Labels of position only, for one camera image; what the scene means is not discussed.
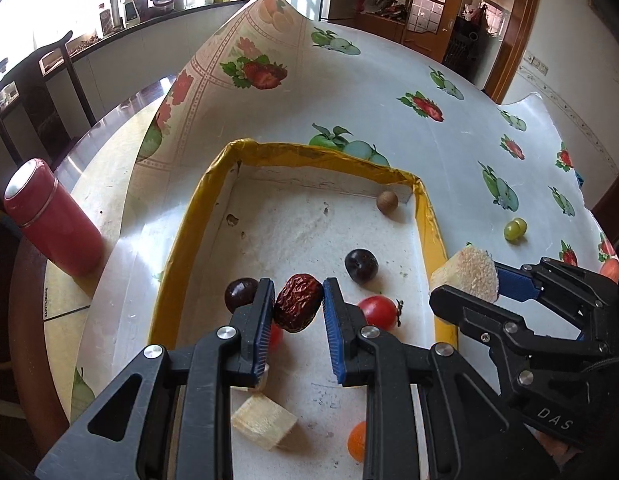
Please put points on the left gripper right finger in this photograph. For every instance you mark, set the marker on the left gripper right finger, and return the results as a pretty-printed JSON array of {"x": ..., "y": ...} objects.
[{"x": 429, "y": 413}]

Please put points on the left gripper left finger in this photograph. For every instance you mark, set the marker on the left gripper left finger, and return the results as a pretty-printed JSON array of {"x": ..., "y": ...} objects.
[{"x": 167, "y": 414}]

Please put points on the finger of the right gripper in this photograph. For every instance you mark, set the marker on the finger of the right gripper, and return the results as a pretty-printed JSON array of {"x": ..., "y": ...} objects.
[
  {"x": 508, "y": 342},
  {"x": 569, "y": 291}
]

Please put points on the pale green grape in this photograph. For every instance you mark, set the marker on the pale green grape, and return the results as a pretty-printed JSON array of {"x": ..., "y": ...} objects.
[{"x": 522, "y": 226}]

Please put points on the red cherry tomato with stem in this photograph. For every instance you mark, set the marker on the red cherry tomato with stem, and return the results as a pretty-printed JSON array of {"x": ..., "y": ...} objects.
[{"x": 382, "y": 312}]

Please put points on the small dark plum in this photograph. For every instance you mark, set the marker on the small dark plum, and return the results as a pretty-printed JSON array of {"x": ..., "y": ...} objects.
[{"x": 239, "y": 293}]

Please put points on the dried red jujube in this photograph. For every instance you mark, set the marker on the dried red jujube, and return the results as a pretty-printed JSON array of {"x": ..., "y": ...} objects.
[{"x": 298, "y": 302}]

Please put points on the red apple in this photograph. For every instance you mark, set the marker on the red apple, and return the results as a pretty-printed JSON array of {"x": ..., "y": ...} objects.
[{"x": 610, "y": 269}]

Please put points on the fruit-print tablecloth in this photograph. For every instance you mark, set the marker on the fruit-print tablecloth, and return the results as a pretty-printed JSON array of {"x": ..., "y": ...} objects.
[{"x": 270, "y": 75}]

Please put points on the yellow-rimmed white tray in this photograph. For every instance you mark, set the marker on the yellow-rimmed white tray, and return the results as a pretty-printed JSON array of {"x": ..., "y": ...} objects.
[{"x": 295, "y": 215}]

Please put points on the red thermos bottle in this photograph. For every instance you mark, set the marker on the red thermos bottle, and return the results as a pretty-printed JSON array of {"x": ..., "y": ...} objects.
[{"x": 51, "y": 219}]

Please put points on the dark wooden chair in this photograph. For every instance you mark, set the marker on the dark wooden chair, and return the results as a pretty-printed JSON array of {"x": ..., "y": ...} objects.
[{"x": 39, "y": 106}]

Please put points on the wooden glass door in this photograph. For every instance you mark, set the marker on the wooden glass door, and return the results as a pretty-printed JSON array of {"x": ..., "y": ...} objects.
[{"x": 429, "y": 26}]

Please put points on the spray bottle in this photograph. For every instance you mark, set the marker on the spray bottle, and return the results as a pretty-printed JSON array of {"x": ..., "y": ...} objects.
[{"x": 131, "y": 16}]

